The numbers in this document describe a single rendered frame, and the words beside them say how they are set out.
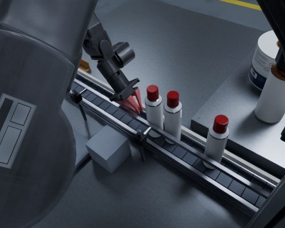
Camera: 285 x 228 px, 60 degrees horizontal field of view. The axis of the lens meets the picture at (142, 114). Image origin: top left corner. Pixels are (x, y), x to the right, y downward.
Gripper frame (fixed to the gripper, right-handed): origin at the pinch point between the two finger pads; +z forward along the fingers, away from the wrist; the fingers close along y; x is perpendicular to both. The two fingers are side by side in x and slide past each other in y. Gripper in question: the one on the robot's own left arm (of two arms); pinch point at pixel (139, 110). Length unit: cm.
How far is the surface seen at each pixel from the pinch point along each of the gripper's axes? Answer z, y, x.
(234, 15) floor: 30, 242, 109
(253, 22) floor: 46, 237, 90
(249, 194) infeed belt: 31.2, -2.2, -26.5
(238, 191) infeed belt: 29.5, -3.1, -24.5
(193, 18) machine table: -9, 79, 28
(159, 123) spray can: 5.5, -1.1, -7.6
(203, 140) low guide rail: 16.9, 3.7, -15.0
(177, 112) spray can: 3.0, -0.2, -17.4
